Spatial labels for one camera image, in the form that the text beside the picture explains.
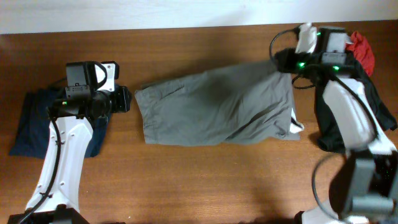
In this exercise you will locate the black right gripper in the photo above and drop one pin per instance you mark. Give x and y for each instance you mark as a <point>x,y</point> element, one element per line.
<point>286,60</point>

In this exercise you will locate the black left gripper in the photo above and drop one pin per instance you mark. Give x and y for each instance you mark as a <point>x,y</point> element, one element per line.
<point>123,95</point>

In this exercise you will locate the grey shorts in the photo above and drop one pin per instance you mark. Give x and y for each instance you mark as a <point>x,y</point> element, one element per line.
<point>239,104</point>

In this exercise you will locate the navy blue garment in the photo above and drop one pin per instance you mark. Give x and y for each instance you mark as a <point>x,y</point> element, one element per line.
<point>32,136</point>

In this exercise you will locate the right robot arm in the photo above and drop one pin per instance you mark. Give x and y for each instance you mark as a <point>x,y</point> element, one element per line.
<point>365,188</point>

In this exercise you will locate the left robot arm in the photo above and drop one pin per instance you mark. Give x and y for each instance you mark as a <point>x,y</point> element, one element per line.
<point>90,94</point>

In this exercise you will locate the red garment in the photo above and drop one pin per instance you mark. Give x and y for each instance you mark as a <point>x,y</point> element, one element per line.
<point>362,52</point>

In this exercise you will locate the black garment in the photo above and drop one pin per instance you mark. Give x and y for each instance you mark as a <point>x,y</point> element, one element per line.
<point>350,114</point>

